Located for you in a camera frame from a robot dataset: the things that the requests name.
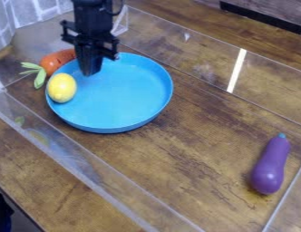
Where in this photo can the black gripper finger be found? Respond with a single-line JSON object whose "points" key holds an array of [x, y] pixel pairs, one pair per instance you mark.
{"points": [[84, 56], [97, 59]]}

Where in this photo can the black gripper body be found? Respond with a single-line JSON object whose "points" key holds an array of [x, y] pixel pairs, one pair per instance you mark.
{"points": [[92, 26]]}

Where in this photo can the yellow toy lemon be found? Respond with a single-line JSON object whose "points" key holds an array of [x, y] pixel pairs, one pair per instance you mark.
{"points": [[61, 87]]}

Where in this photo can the blue round tray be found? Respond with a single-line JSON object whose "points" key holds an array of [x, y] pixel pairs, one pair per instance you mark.
{"points": [[119, 99]]}

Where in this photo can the orange toy carrot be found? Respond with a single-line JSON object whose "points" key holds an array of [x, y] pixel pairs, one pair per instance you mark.
{"points": [[50, 63]]}

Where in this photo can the black bar at back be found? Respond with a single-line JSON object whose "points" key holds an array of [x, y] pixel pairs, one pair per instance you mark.
{"points": [[264, 18]]}

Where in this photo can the purple toy eggplant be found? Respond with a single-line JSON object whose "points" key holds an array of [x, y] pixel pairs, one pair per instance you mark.
{"points": [[268, 172]]}

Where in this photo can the clear acrylic enclosure wall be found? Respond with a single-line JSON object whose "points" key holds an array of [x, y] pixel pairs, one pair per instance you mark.
{"points": [[177, 175]]}

